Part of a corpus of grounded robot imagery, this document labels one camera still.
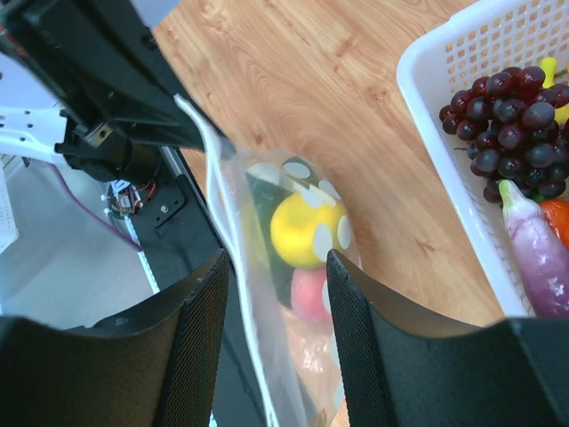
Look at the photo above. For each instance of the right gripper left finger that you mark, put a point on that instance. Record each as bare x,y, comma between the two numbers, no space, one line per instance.
154,364

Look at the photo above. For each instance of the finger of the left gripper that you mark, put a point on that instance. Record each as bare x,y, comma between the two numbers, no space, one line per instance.
100,62

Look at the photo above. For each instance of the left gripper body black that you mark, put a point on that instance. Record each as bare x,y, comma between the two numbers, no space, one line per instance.
105,154

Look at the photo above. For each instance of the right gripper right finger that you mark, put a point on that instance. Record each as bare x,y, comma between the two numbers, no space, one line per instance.
405,365

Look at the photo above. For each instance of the polka dot zip bag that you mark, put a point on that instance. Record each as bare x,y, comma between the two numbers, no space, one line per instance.
295,362

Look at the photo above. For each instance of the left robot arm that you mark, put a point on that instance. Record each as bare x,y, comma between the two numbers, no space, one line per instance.
85,84

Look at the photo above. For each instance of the fake pink peach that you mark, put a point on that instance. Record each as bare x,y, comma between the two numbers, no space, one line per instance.
309,296

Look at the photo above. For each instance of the fake purple eggplant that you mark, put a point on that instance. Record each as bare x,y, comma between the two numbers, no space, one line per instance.
541,257

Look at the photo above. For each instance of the fake yellow apple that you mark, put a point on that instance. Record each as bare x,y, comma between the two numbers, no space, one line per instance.
304,229

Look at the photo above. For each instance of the fake red chili pepper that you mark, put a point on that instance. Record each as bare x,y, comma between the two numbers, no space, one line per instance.
557,214

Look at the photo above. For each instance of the fake grape bunch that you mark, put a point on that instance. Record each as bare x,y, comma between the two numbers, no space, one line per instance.
515,127

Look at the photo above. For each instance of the white plastic basket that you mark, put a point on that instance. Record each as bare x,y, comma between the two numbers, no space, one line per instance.
470,86

